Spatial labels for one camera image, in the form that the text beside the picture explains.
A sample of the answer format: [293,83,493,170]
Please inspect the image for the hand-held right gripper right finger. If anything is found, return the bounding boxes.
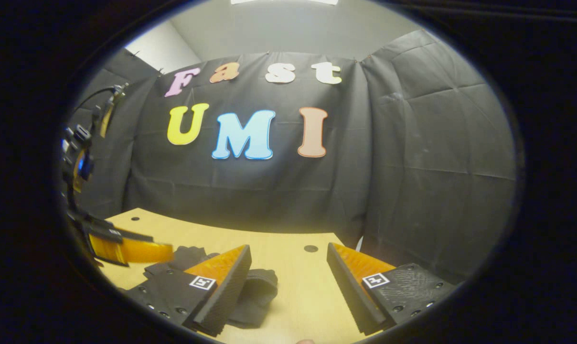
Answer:
[326,242,458,336]

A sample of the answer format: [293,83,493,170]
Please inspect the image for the black backdrop cloth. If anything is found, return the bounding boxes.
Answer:
[63,29,517,285]

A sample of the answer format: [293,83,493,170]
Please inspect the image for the dark jeans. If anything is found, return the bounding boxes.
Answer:
[143,246,279,330]

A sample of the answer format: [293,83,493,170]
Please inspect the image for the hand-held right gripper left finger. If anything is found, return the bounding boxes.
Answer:
[120,245,253,338]

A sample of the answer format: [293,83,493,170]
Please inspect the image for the ceiling light panel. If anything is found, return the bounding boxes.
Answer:
[230,0,340,6]

